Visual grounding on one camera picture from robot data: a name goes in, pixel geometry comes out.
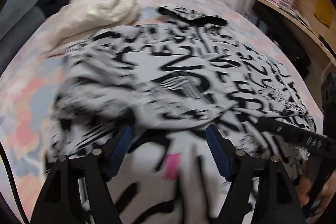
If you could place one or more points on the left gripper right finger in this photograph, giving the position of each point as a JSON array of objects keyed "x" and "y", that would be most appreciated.
[{"x": 260, "y": 186}]

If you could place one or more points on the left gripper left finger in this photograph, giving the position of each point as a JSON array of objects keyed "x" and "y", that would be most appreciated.
[{"x": 76, "y": 191}]

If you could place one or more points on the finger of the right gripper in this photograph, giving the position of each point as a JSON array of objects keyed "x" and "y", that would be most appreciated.
[{"x": 288, "y": 132}]

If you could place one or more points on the white black graffiti print jacket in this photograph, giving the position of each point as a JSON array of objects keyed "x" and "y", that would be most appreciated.
[{"x": 169, "y": 81}]

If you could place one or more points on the person right hand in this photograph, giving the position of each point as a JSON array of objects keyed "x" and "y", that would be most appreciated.
[{"x": 306, "y": 192}]

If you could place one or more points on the pastel tie-dye bed cover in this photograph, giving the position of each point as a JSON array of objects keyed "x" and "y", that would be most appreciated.
[{"x": 28, "y": 98}]

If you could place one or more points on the yellow envelope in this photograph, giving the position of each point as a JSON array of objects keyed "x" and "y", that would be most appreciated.
[{"x": 324, "y": 12}]

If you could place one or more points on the wooden desk shelf unit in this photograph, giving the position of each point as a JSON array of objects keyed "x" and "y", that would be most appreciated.
[{"x": 316, "y": 38}]

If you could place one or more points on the rolled blue-grey blanket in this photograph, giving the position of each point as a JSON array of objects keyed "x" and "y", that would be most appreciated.
[{"x": 19, "y": 20}]

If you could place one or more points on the cream puffer jacket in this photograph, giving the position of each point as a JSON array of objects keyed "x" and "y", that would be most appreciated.
[{"x": 81, "y": 18}]

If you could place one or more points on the black garment by bed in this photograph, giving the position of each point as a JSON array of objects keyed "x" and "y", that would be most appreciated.
[{"x": 51, "y": 7}]

